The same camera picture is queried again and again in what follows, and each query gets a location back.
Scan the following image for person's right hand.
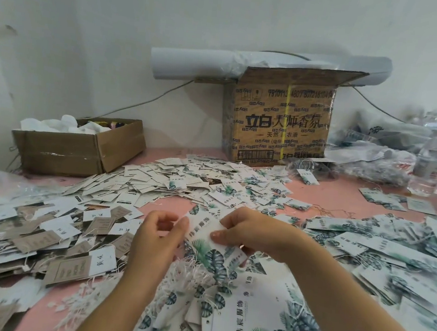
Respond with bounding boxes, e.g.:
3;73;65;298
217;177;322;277
207;203;320;267

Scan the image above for person's left hand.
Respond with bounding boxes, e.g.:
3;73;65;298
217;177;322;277
123;206;193;293

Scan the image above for single white leaf print tag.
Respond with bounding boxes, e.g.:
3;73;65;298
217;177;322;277
175;211;251;290

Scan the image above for heap of small tags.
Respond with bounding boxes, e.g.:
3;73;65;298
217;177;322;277
59;139;320;230

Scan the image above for pile of white strings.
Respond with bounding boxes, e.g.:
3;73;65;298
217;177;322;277
47;258;151;331

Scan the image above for pile of green leaf tags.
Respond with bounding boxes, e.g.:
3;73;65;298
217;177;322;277
130;182;437;331

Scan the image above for pile of brown white tags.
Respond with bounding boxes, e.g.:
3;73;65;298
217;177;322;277
0;183;147;331

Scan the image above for person's right forearm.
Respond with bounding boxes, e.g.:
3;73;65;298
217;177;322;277
281;240;437;331

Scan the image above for person's left forearm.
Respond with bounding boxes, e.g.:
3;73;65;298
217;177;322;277
71;269;161;331

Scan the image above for large printed cardboard box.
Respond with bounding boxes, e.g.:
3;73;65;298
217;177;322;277
216;54;369;180

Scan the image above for small open cardboard box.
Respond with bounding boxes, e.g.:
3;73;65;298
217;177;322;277
7;104;150;187

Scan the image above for white crumpled material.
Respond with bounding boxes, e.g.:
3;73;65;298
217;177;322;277
18;109;114;142

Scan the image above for clear plastic bag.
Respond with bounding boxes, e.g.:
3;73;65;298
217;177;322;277
0;167;42;207

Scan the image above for heap of clear plastic bags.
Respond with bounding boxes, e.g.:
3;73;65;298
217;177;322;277
321;98;437;203

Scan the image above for white roll in plastic wrap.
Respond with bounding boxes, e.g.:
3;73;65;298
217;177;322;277
148;29;395;108

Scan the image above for black cable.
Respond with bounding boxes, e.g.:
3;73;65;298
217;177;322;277
89;67;197;132

